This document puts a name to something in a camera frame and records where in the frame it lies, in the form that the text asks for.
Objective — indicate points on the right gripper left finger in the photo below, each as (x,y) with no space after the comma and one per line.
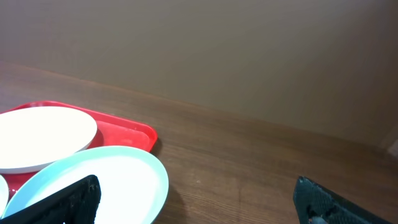
(75,204)

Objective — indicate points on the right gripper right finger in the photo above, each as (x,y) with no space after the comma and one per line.
(317,204)

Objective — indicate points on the light blue plate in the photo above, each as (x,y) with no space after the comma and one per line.
(134,184)
(4,194)

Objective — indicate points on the white round plate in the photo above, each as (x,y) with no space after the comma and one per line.
(32,138)

